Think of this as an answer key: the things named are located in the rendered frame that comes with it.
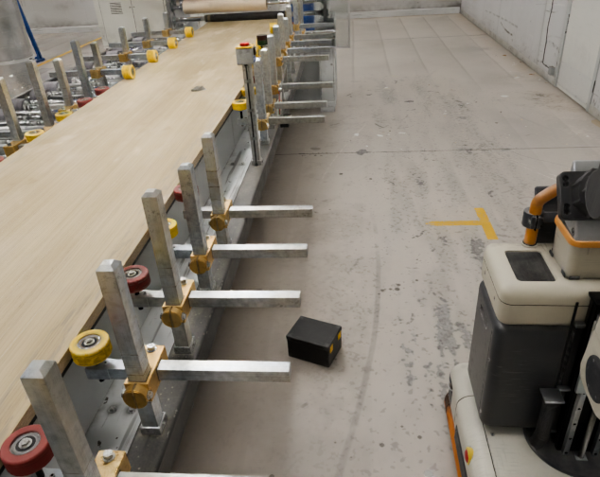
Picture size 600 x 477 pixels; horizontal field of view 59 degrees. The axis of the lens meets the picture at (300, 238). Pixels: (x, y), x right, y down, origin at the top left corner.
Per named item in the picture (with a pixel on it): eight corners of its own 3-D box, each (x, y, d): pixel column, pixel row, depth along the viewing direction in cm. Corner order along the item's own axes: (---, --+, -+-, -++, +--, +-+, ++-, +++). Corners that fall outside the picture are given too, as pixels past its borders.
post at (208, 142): (233, 262, 184) (214, 131, 160) (231, 268, 181) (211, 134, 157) (223, 263, 185) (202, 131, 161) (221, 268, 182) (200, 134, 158)
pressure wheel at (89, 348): (85, 398, 110) (70, 358, 104) (80, 375, 116) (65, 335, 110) (124, 384, 113) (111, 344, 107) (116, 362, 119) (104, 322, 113)
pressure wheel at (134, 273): (125, 321, 132) (114, 283, 126) (125, 303, 139) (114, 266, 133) (157, 314, 134) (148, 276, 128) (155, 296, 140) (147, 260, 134)
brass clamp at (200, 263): (220, 249, 161) (218, 235, 158) (209, 274, 149) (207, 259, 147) (200, 249, 161) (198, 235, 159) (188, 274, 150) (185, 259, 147)
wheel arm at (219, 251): (308, 254, 155) (307, 241, 153) (307, 260, 152) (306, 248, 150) (165, 255, 159) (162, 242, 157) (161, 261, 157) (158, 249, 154)
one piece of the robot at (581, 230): (557, 209, 102) (573, 159, 96) (585, 209, 102) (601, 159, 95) (574, 242, 95) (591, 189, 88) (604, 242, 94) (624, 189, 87)
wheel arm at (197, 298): (301, 302, 133) (300, 289, 131) (300, 310, 130) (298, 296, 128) (134, 301, 137) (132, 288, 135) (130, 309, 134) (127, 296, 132)
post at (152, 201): (195, 351, 139) (160, 186, 115) (191, 361, 136) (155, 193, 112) (182, 351, 140) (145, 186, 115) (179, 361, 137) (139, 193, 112)
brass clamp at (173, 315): (199, 294, 139) (196, 278, 136) (185, 328, 127) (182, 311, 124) (176, 294, 139) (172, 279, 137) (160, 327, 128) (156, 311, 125)
